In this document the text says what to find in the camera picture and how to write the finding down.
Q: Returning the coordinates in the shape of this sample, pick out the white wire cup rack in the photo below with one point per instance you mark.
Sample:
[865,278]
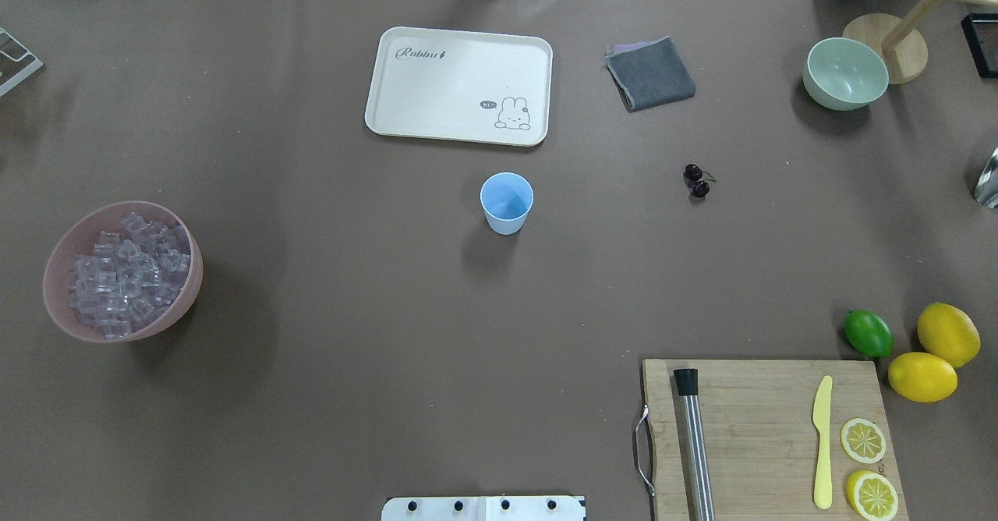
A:
[17,62]

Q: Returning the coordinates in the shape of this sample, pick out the silver metal scoop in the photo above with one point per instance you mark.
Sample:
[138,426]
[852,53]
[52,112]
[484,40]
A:
[985,191]

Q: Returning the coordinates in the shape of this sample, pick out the yellow plastic knife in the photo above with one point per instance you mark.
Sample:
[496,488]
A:
[822,489]

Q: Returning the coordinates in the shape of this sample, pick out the light blue plastic cup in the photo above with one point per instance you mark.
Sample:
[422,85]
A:
[506,199]

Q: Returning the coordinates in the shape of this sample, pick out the steel muddler black tip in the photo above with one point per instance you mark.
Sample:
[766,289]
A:
[696,457]

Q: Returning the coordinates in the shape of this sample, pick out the dark red cherry pair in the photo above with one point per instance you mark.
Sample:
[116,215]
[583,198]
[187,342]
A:
[698,180]

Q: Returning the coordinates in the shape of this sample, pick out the mint green bowl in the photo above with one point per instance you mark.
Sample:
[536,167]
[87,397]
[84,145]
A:
[844,74]

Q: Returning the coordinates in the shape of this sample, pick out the folded grey cloth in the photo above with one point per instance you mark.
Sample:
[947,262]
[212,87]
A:
[649,73]

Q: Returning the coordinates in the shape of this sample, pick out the lemon slice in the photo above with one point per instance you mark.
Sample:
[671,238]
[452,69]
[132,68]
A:
[863,440]
[871,495]

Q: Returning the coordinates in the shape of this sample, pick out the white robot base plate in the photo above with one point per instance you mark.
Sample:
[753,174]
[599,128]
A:
[497,507]

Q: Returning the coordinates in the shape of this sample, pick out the green lime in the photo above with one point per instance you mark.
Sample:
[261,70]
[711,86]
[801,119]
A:
[868,333]

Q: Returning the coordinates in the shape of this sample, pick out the wooden cutting board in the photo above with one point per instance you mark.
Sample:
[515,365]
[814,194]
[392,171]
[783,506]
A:
[761,444]

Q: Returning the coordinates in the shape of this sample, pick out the cream rabbit serving tray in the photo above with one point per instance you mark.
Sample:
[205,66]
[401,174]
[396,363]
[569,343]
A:
[457,85]

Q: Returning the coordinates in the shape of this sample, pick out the pink bowl of ice cubes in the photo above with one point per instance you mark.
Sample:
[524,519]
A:
[125,272]

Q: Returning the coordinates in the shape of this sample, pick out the yellow lemon far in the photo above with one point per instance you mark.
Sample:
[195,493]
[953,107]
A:
[949,333]

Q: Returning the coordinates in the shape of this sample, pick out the yellow lemon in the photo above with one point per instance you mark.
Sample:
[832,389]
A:
[922,377]
[949,333]

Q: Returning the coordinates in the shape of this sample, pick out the wooden cup tree stand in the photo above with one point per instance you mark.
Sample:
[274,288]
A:
[898,41]

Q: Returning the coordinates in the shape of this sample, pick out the lemon slice lower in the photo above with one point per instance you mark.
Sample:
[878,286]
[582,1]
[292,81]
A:
[871,495]

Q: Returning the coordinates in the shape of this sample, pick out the lemon slice upper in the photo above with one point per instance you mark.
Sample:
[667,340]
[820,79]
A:
[863,440]

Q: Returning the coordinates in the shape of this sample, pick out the yellow lemon near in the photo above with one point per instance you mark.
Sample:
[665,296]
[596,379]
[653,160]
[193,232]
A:
[922,377]

